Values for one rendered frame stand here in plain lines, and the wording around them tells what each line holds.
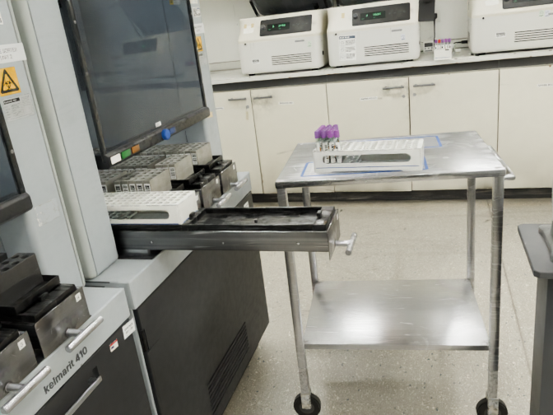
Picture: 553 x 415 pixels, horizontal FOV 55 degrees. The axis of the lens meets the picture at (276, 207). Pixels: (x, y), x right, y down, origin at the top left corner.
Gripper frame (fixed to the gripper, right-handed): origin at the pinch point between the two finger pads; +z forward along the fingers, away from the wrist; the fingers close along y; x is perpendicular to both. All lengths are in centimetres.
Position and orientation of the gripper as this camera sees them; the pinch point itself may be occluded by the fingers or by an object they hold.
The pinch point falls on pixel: (426, 13)
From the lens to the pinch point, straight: 120.4
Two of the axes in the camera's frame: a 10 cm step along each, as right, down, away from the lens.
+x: -9.6, -0.5, 2.8
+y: 2.7, -3.7, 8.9
